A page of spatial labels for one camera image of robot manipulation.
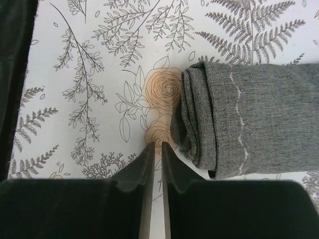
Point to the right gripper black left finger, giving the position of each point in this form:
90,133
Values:
118,207

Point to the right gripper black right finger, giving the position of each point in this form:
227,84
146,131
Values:
196,208

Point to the grey cloth napkin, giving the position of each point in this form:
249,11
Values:
237,119

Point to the floral tablecloth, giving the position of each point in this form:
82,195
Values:
104,76

